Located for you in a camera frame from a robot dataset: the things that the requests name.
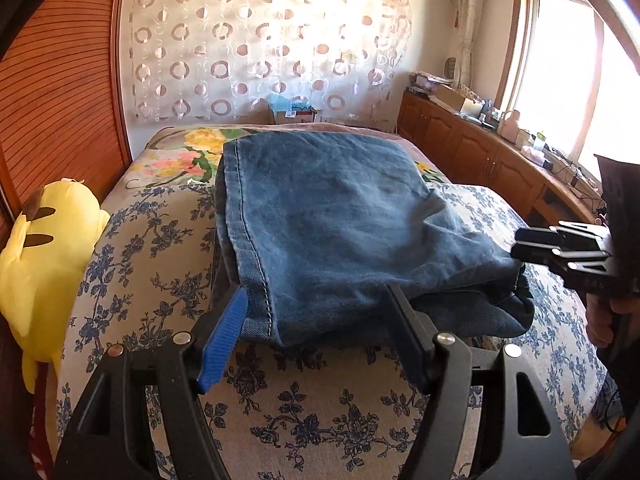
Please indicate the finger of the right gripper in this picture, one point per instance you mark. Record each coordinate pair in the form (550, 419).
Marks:
(565, 260)
(569, 236)

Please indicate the blue denim jeans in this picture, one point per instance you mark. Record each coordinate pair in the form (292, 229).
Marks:
(315, 227)

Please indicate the person's right hand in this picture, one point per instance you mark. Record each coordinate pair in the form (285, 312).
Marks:
(600, 312)

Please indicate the long wooden cabinet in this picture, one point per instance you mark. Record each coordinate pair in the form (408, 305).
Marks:
(468, 154)

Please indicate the white plastic jug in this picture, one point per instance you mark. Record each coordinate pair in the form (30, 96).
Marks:
(509, 128)

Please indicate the blue floral bed sheet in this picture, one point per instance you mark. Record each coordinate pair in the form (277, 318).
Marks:
(302, 413)

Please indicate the cardboard box on cabinet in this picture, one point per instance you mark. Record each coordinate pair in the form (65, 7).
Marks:
(457, 102)

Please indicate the yellow plush toy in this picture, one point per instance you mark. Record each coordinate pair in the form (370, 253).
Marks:
(42, 265)

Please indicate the colourful floral blanket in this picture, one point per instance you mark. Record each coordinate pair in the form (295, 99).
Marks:
(178, 155)

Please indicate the wooden louvered wardrobe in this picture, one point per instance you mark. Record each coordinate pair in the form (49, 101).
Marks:
(61, 104)

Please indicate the cardboard box with blue cloth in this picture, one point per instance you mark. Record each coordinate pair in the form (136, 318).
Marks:
(296, 110)

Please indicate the white circle-pattern curtain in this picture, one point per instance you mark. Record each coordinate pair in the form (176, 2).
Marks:
(220, 60)

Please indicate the window with wooden frame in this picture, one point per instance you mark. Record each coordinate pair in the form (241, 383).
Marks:
(572, 83)

